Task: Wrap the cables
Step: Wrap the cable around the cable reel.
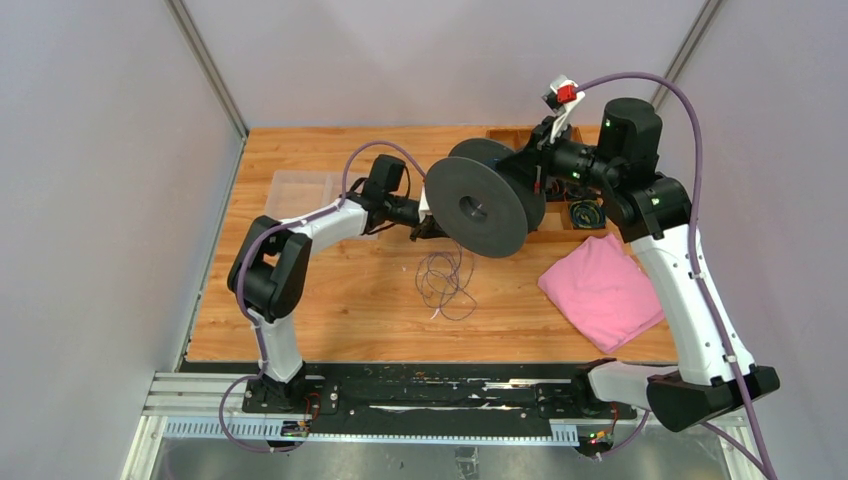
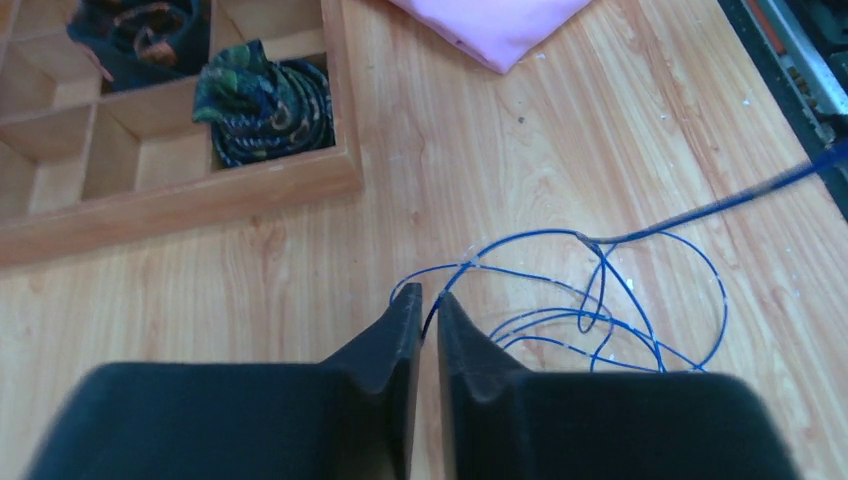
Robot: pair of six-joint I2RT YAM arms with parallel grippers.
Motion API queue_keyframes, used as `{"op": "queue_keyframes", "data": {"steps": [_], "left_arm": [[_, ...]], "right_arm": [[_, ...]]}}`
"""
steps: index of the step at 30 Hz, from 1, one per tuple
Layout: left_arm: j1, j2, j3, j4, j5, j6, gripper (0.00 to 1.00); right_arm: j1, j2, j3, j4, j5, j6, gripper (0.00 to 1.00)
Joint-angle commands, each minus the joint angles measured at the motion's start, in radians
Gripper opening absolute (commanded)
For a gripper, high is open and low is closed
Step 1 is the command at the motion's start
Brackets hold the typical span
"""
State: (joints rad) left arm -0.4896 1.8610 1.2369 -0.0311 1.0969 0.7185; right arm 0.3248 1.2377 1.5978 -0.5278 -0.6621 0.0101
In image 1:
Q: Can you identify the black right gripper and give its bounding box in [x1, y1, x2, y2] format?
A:
[496, 114, 618, 193]

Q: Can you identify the dark grey filament spool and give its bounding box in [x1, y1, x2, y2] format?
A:
[424, 138, 546, 258]

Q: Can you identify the aluminium corner frame post left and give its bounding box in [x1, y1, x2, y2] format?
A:
[164, 0, 249, 142]

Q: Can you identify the clear plastic divided tray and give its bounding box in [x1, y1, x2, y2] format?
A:
[264, 170, 342, 220]

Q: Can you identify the aluminium corner frame post right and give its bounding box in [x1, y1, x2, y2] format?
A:
[663, 0, 726, 83]

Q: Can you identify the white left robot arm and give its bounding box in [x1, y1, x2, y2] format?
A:
[227, 154, 446, 413]

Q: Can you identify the aluminium rail frame front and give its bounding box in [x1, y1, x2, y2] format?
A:
[122, 363, 761, 479]

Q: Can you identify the thin blue cable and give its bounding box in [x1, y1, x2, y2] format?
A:
[415, 241, 478, 323]

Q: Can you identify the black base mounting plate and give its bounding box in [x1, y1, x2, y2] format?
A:
[241, 362, 637, 439]

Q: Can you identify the pink cloth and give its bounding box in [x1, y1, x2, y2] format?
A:
[537, 234, 664, 354]

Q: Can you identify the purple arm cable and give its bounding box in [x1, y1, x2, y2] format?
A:
[218, 140, 429, 456]
[556, 72, 780, 480]

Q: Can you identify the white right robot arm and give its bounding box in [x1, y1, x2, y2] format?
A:
[495, 98, 781, 432]

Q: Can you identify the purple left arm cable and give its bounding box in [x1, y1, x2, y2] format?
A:
[218, 140, 429, 456]

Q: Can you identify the wooden compartment organizer tray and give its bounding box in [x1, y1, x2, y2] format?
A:
[485, 126, 610, 243]

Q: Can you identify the aluminium corner frame post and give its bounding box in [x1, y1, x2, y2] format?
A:
[663, 0, 726, 83]
[164, 0, 249, 142]

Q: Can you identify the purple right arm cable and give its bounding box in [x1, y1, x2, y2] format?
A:
[556, 72, 780, 480]

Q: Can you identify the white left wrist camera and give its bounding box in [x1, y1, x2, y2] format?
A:
[418, 187, 431, 222]

